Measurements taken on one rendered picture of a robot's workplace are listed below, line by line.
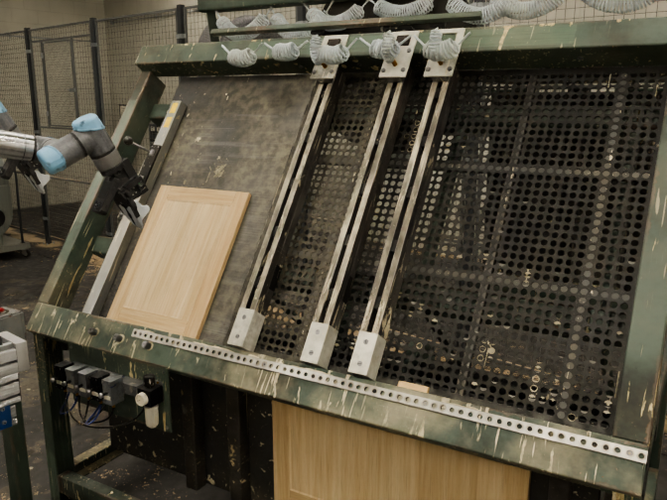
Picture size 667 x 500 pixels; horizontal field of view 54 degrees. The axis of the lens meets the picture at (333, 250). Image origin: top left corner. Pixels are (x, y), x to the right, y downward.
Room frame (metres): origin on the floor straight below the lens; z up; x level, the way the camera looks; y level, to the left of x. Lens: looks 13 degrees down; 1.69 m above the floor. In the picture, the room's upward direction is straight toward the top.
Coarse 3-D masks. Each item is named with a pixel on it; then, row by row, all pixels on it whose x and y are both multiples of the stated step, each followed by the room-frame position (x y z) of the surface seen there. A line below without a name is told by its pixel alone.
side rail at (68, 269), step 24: (144, 72) 3.01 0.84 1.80; (144, 96) 2.96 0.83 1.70; (120, 120) 2.89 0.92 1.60; (144, 120) 2.95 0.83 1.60; (120, 144) 2.82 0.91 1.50; (96, 192) 2.70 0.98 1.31; (96, 216) 2.69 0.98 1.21; (72, 240) 2.59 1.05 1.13; (72, 264) 2.57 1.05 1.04; (48, 288) 2.50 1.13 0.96; (72, 288) 2.56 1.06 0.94
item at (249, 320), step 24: (312, 48) 2.37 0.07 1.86; (312, 72) 2.46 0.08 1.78; (336, 72) 2.47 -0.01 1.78; (336, 96) 2.47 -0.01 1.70; (312, 120) 2.39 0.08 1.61; (312, 144) 2.32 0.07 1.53; (312, 168) 2.32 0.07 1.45; (288, 192) 2.26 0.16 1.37; (288, 216) 2.19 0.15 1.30; (264, 240) 2.16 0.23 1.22; (288, 240) 2.18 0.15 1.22; (264, 264) 2.13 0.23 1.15; (264, 288) 2.06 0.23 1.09; (240, 312) 2.03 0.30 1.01; (264, 312) 2.06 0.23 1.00; (240, 336) 1.97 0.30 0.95
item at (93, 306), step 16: (176, 112) 2.78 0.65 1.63; (176, 128) 2.78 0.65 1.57; (160, 144) 2.71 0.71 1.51; (160, 160) 2.69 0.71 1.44; (128, 224) 2.52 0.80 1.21; (112, 240) 2.51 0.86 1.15; (128, 240) 2.52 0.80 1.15; (112, 256) 2.46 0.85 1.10; (112, 272) 2.44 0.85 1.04; (96, 288) 2.40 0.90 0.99; (96, 304) 2.37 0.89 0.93
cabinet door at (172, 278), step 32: (160, 192) 2.58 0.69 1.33; (192, 192) 2.51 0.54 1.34; (224, 192) 2.43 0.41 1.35; (160, 224) 2.49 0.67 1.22; (192, 224) 2.42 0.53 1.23; (224, 224) 2.34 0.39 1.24; (160, 256) 2.39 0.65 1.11; (192, 256) 2.33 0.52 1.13; (224, 256) 2.26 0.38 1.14; (128, 288) 2.36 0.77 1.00; (160, 288) 2.30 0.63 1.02; (192, 288) 2.24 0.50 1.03; (128, 320) 2.27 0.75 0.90; (160, 320) 2.21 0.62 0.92; (192, 320) 2.15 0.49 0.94
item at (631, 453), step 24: (144, 336) 2.15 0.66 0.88; (168, 336) 2.11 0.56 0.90; (240, 360) 1.94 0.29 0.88; (264, 360) 1.91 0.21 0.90; (336, 384) 1.76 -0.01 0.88; (360, 384) 1.74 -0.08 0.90; (432, 408) 1.62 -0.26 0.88; (456, 408) 1.59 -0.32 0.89; (528, 432) 1.49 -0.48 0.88; (552, 432) 1.47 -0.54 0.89; (624, 456) 1.37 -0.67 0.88
